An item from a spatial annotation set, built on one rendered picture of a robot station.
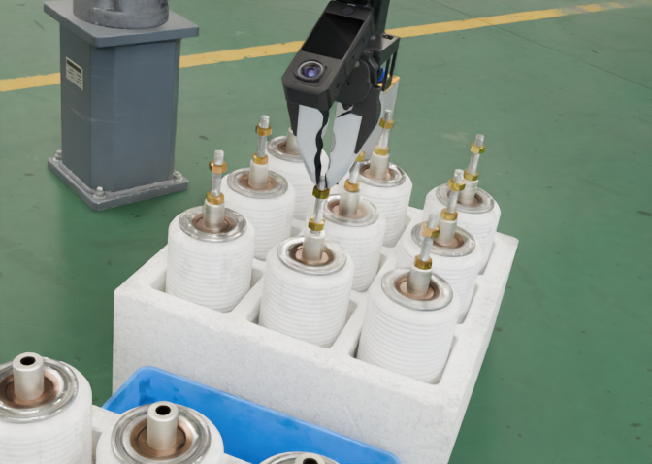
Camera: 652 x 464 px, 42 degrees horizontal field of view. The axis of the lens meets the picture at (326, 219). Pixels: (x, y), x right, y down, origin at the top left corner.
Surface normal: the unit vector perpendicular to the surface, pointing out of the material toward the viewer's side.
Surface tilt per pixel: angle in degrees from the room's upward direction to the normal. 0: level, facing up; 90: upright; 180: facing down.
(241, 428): 88
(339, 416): 90
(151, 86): 90
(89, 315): 0
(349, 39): 29
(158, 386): 88
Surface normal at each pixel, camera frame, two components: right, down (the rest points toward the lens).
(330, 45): -0.10, -0.58
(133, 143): 0.64, 0.45
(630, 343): 0.14, -0.87
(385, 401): -0.35, 0.42
